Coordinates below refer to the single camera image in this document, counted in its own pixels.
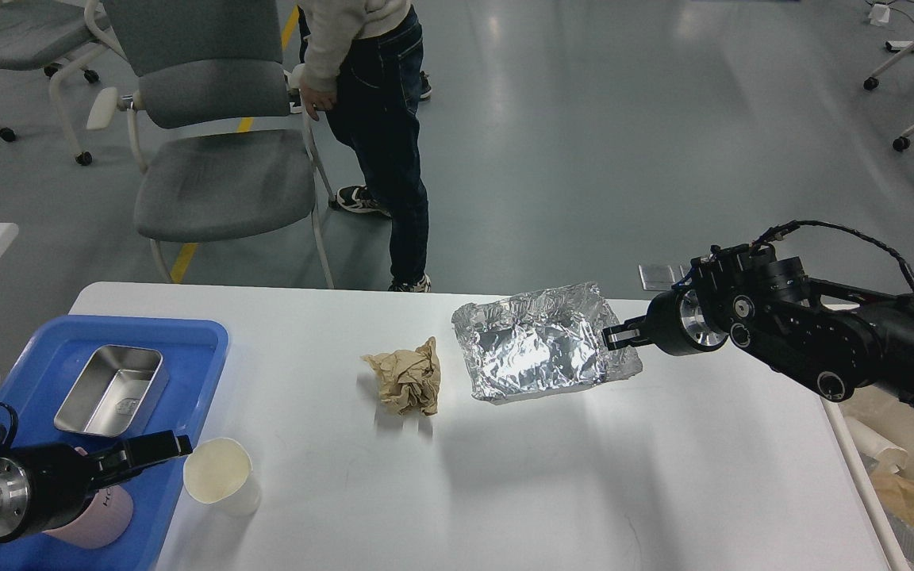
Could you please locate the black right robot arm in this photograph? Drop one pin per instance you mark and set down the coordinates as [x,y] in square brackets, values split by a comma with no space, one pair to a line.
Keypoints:
[830,337]

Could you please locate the white power adapter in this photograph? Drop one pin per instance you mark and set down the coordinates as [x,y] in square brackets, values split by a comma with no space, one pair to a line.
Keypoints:
[879,14]

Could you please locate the person in beige sweater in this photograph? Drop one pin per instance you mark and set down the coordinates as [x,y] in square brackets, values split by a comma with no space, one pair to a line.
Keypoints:
[363,64]

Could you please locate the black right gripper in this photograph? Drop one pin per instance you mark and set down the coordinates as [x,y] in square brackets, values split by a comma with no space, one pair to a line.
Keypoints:
[675,323]

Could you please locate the brown paper ball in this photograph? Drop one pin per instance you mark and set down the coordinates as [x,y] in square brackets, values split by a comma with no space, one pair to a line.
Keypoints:
[408,380]

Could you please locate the silver foil bag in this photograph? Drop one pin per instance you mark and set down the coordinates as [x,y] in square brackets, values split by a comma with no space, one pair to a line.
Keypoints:
[540,343]

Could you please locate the cream paper cup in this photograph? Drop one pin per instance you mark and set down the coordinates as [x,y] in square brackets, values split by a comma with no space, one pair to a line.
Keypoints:
[219,473]

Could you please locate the stainless steel rectangular tray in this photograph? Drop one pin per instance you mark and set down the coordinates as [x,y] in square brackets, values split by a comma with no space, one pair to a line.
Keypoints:
[115,394]

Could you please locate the pink ribbed mug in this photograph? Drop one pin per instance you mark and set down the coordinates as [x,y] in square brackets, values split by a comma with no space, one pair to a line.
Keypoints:
[105,516]

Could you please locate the metal floor outlet plate left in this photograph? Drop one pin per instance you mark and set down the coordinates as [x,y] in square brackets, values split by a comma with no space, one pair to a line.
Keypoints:
[659,277]

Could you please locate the blue plastic tray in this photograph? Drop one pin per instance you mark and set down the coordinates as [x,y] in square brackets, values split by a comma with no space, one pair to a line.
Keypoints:
[194,354]

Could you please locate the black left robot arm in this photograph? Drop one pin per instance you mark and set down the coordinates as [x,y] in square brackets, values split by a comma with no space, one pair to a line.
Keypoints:
[50,485]

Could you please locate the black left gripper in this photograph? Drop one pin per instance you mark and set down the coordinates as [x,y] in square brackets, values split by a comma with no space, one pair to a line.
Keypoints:
[48,486]

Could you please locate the beige plastic bin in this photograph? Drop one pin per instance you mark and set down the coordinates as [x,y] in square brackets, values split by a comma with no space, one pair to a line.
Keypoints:
[901,444]

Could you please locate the grey office chair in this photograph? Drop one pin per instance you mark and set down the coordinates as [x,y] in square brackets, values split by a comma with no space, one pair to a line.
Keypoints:
[202,61]

